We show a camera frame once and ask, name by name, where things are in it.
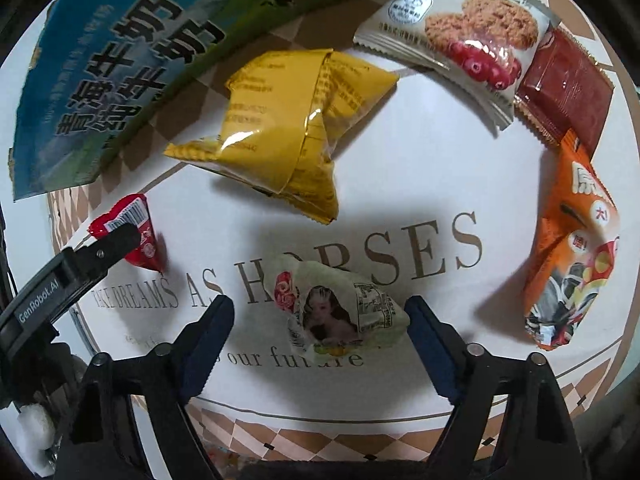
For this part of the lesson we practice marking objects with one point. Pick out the white fluffy cloth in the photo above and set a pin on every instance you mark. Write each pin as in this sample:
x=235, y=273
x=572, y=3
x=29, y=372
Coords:
x=35, y=427

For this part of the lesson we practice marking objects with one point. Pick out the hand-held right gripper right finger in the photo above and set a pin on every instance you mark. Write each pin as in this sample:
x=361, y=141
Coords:
x=430, y=345

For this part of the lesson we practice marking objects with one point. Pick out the orange sunflower seed packet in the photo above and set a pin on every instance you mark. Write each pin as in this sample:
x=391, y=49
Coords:
x=565, y=240

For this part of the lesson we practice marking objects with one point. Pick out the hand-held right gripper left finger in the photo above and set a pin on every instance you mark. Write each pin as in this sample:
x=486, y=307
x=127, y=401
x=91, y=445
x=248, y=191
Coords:
x=210, y=340

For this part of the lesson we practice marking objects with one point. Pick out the pale yellow snack packet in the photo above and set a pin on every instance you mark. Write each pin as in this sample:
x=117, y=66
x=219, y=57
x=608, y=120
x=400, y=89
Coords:
x=330, y=310

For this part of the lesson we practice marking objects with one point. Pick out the small red snack packet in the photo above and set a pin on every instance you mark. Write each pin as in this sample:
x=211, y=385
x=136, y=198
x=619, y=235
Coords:
x=145, y=247

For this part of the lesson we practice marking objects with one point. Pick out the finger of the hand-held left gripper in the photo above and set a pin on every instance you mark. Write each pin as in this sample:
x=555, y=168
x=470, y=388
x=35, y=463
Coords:
x=115, y=244

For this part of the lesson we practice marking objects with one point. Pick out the cardboard box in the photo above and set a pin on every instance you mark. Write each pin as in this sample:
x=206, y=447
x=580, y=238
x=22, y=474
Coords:
x=125, y=60

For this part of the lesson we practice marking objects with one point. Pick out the diamond pattern tablecloth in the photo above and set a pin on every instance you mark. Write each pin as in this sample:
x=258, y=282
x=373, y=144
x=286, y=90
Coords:
x=400, y=200

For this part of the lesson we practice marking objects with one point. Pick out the white cookie packet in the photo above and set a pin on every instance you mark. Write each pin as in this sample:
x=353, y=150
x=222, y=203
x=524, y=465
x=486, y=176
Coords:
x=450, y=25

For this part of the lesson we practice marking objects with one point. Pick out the dark brown snack packet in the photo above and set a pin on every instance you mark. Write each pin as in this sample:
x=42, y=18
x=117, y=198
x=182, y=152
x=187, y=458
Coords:
x=565, y=90

